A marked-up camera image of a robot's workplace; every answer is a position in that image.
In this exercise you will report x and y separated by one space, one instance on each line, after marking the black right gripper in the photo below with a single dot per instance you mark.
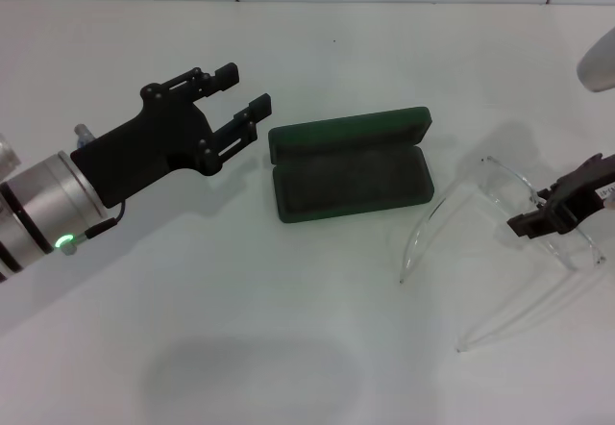
588 184

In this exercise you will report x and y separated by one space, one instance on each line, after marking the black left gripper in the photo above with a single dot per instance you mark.
149 141

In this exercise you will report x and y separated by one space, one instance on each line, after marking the clear white glasses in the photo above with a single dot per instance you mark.
504 180

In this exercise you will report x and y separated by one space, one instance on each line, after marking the green glasses case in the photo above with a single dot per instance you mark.
346 189

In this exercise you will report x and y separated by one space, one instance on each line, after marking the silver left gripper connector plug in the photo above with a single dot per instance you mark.
82 135

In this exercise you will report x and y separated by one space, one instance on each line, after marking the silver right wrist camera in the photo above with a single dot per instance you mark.
598 67

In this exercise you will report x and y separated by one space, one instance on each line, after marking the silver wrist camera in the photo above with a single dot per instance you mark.
7 152
598 67

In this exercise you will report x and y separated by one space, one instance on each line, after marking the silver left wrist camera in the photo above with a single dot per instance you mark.
7 152

